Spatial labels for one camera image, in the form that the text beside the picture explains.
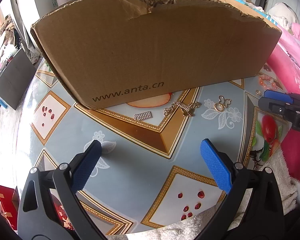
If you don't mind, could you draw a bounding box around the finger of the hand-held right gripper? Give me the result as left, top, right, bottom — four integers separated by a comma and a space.
263, 89, 300, 104
258, 97, 300, 120

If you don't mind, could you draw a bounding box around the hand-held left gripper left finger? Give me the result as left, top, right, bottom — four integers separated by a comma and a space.
17, 139, 108, 240

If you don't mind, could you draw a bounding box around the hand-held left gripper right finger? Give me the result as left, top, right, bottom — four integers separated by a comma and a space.
197, 138, 285, 240

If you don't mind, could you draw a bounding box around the pink bead bracelet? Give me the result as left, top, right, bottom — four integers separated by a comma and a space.
259, 74, 278, 89

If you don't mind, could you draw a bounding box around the silver comb charm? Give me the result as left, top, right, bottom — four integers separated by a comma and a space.
134, 111, 153, 121

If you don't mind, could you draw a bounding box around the brown cardboard box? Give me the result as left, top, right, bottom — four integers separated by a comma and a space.
30, 0, 283, 110

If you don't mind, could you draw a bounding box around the pink floral blanket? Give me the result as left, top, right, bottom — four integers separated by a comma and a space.
265, 22, 300, 183

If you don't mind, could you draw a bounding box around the white fluffy clothing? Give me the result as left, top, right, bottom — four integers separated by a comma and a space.
162, 145, 300, 240

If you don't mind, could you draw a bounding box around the pile of white clothes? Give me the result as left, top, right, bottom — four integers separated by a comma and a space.
266, 2, 299, 28

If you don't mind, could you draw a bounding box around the red paper bag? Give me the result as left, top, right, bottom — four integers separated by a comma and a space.
0, 184, 20, 232

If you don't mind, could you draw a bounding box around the dark grey cabinet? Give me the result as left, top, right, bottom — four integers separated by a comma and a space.
0, 47, 37, 110

